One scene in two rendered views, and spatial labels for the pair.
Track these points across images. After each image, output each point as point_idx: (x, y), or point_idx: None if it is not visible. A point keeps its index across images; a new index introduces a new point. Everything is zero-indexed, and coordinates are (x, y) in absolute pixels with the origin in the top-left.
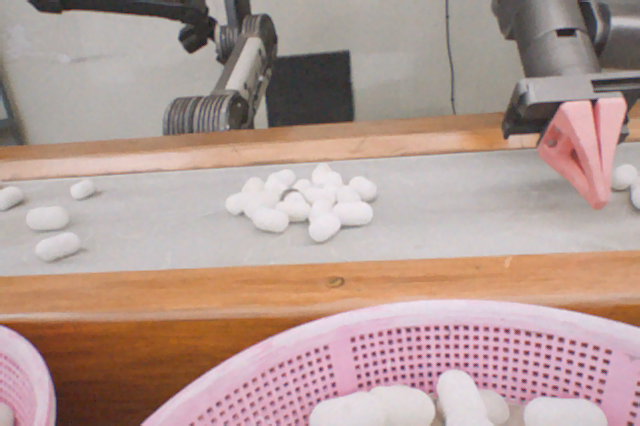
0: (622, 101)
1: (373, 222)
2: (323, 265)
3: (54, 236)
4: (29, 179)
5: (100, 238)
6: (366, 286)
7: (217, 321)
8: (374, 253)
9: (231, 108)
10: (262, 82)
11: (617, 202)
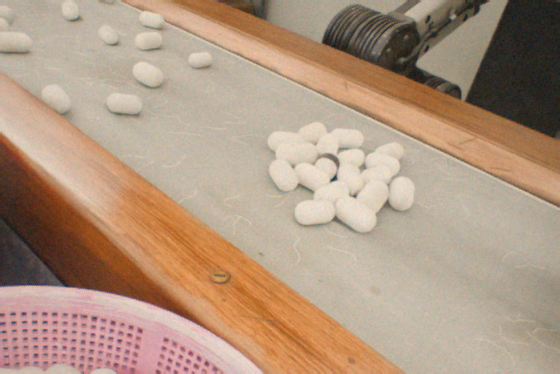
0: None
1: (372, 234)
2: (235, 253)
3: (142, 91)
4: (185, 30)
5: (164, 111)
6: (235, 301)
7: (111, 244)
8: (328, 267)
9: (394, 37)
10: (451, 21)
11: None
